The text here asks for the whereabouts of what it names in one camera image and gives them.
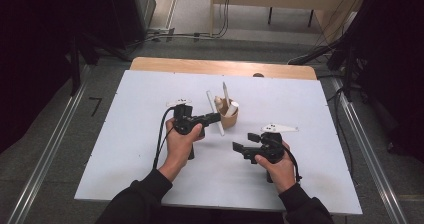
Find hand-held gripper black cable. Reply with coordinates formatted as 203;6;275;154
283;146;303;183
152;106;177;170

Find black curtain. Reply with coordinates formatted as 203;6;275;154
0;0;134;155
343;0;424;165

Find thin black floor cable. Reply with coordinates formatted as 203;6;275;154
327;85;355;185

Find right hand-held gripper black cable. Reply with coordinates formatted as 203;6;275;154
283;146;303;183

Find beige pen holder cup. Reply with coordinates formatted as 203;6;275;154
214;96;240;130

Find person's left hand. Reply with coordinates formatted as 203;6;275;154
158;118;205;182

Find black stand with power strip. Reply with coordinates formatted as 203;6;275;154
287;33;368;102

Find person's dark clothed torso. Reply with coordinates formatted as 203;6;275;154
159;205;285;224

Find black tripod stand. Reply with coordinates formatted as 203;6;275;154
68;30;133;97

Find person's right hand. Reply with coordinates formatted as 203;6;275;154
254;142;297;195

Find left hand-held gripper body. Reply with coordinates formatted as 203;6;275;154
165;98;205;161

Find black floor cables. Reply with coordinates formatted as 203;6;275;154
126;0;233;49

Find left hand-held gripper black cable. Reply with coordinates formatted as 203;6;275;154
152;106;177;170

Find metal floor rail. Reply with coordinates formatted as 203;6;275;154
6;65;92;224
329;77;410;224

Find grey cabinet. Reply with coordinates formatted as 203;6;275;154
106;0;157;50

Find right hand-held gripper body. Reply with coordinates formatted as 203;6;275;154
244;123;299;184

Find thin white pen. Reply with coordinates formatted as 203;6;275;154
205;89;226;137

